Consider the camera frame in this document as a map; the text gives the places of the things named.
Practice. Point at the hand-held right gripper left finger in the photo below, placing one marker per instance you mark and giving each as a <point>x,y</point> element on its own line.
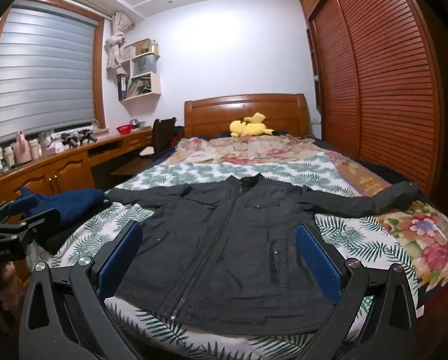
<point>119,255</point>

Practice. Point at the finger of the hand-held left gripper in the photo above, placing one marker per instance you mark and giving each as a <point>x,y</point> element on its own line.
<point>40,219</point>
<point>4,210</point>

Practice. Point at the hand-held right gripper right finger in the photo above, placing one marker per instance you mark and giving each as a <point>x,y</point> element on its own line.
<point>314,255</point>

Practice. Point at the black zip jacket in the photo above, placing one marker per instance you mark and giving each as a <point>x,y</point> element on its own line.
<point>224,251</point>

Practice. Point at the person's left hand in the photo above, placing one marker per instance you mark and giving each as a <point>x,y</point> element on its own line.
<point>4,275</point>

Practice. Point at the black folded cloth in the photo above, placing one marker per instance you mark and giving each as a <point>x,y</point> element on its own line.
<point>55,240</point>

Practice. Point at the navy blue garment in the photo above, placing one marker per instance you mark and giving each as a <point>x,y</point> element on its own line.
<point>74,202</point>

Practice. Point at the white bottle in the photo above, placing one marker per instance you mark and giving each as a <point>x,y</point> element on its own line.
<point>10,157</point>
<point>36,150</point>

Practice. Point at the wooden desk cabinet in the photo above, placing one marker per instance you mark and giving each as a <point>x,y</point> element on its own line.
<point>70,165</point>

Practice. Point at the pink bottle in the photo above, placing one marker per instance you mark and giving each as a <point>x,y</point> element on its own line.
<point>22,150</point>

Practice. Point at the pink tissue box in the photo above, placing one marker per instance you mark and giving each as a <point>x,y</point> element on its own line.
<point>55,148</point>

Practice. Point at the green leaf print blanket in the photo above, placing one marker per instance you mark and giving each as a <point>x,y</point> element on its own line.
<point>194,174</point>

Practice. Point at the floral quilt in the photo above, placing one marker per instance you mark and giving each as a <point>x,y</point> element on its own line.
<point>269,150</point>

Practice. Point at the red basket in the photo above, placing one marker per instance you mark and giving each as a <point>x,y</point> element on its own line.
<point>124,130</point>

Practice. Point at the dark wooden chair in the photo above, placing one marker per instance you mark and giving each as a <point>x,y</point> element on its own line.
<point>164,131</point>

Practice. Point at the silver pot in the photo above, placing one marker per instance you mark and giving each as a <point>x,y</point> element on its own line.
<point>134,123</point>

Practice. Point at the grey window blind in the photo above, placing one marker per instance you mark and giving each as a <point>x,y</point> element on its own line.
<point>44,75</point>

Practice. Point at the yellow plush toy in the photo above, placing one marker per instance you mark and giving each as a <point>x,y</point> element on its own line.
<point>248,127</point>

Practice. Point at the wooden bed headboard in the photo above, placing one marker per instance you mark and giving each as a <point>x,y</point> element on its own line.
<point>246,110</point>

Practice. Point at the wooden louvred wardrobe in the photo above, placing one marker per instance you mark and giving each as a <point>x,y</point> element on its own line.
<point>389,82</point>

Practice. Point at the tied cream curtain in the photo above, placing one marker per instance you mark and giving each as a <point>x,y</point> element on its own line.
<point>115,45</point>

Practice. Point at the black tripod mount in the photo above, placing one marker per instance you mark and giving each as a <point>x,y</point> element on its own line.
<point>87,135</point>
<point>69,139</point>

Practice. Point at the wooden window frame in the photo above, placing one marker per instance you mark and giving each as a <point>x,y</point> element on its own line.
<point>101,82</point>

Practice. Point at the white wall shelf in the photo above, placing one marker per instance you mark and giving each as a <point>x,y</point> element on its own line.
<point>154,82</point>

